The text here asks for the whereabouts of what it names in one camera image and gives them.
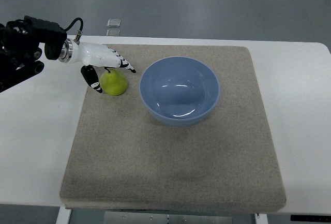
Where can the white table leg frame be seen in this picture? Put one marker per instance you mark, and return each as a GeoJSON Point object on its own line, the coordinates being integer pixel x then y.
{"type": "Point", "coordinates": [65, 214]}

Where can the floor outlet plate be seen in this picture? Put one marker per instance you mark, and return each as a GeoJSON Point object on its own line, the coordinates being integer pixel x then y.
{"type": "Point", "coordinates": [113, 23]}
{"type": "Point", "coordinates": [113, 32]}

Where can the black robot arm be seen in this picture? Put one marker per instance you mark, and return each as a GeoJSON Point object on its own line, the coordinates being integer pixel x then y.
{"type": "Point", "coordinates": [23, 42]}

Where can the upper floor outlet plate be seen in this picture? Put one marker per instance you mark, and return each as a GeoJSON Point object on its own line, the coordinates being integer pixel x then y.
{"type": "Point", "coordinates": [113, 23]}

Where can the lower floor outlet plate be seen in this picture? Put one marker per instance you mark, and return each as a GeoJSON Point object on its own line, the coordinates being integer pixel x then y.
{"type": "Point", "coordinates": [113, 32]}

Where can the green pear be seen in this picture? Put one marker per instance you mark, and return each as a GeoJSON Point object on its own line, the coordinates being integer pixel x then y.
{"type": "Point", "coordinates": [113, 82]}

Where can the blue bowl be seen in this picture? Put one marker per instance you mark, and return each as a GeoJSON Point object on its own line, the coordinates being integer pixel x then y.
{"type": "Point", "coordinates": [179, 91]}

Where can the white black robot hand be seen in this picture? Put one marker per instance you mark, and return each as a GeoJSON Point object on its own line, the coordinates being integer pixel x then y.
{"type": "Point", "coordinates": [92, 55]}

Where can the beige fabric mat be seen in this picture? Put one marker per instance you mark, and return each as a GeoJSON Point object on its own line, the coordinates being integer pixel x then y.
{"type": "Point", "coordinates": [124, 159]}

